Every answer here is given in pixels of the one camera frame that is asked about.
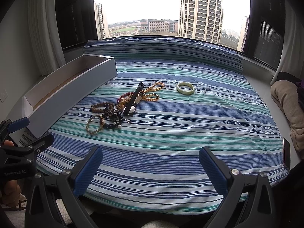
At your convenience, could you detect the smartphone at bed edge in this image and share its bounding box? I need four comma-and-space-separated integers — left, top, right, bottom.
283, 137, 291, 171

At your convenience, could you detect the white curtain right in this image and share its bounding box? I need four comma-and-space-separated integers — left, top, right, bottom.
270, 1, 303, 85

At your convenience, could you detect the amber bead necklace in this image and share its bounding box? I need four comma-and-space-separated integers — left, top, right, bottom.
139, 81, 165, 103

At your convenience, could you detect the person's left hand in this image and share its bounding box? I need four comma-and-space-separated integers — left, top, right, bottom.
0, 139, 22, 207

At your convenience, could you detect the white curtain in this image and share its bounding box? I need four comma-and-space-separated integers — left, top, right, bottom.
28, 0, 66, 76
270, 1, 303, 85

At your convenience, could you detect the black strap wristwatch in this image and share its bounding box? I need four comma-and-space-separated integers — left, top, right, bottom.
123, 82, 144, 115

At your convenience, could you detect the brown wooden bead bracelet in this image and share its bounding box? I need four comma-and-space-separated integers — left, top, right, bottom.
91, 101, 115, 114

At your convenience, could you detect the white cardboard box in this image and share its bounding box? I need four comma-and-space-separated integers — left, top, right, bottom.
24, 54, 117, 137

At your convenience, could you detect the pale green jade bangle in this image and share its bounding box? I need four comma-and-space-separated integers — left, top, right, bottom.
176, 82, 195, 95

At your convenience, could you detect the striped blue green bedsheet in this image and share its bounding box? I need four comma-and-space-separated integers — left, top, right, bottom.
38, 37, 288, 215

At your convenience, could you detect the white curtain left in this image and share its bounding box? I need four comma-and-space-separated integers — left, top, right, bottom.
28, 0, 66, 76

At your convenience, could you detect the pearl bead silver bracelet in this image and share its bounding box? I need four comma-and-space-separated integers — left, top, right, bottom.
111, 117, 132, 131

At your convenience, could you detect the beige blanket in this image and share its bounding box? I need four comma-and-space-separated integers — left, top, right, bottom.
271, 72, 304, 158

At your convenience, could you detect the black bead bracelet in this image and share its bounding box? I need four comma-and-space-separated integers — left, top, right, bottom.
101, 106, 124, 130

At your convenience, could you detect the white wall socket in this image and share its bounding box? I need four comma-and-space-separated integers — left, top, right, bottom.
0, 89, 8, 103

